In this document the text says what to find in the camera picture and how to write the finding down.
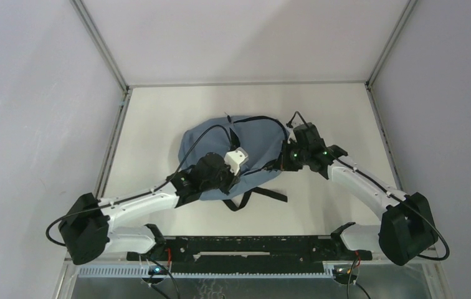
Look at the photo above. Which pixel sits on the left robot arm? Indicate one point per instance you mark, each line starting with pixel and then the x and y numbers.
pixel 93 227

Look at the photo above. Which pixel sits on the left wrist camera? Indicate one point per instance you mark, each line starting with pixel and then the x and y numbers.
pixel 235 159

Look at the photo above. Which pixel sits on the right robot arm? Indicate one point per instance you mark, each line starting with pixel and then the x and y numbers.
pixel 406 228

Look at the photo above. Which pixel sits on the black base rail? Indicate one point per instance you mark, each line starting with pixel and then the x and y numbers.
pixel 236 253

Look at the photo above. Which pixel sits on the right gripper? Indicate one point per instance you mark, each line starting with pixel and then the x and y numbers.
pixel 286 164

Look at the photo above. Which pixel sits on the white cable duct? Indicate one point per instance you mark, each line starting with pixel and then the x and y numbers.
pixel 137 271

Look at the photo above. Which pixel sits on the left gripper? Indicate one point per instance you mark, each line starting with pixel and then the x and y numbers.
pixel 232 179

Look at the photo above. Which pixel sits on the blue-grey backpack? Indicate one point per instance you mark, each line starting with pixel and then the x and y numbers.
pixel 260 136

